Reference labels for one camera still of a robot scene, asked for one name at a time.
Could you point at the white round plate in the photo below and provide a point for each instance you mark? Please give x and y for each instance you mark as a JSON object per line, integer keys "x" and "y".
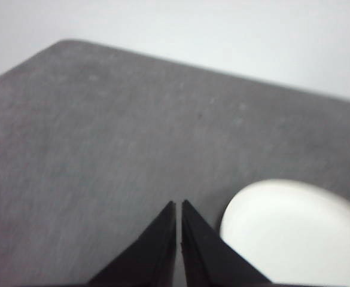
{"x": 294, "y": 233}

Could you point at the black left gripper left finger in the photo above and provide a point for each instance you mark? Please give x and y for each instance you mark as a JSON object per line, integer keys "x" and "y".
{"x": 150, "y": 254}

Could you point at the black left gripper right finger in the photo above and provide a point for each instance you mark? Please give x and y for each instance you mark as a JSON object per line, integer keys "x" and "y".
{"x": 207, "y": 257}

